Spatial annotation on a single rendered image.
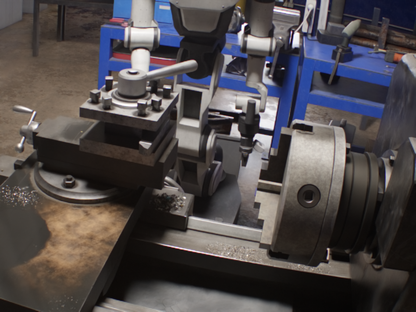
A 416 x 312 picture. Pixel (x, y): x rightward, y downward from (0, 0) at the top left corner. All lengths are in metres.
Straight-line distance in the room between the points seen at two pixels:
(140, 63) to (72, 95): 2.25
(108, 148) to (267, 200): 0.35
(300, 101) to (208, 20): 1.00
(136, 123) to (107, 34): 1.80
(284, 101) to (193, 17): 1.01
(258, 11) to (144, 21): 0.42
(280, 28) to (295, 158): 1.70
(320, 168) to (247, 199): 2.12
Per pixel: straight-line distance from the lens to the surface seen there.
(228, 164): 3.00
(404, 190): 0.66
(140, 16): 1.87
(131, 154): 1.02
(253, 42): 1.89
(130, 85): 1.02
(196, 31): 1.86
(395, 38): 4.07
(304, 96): 2.66
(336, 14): 7.74
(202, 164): 2.16
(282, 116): 2.71
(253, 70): 1.96
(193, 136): 2.06
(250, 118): 1.99
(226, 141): 2.93
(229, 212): 2.45
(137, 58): 1.86
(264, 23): 1.87
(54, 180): 1.13
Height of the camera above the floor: 1.54
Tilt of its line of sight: 28 degrees down
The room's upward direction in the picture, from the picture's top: 7 degrees clockwise
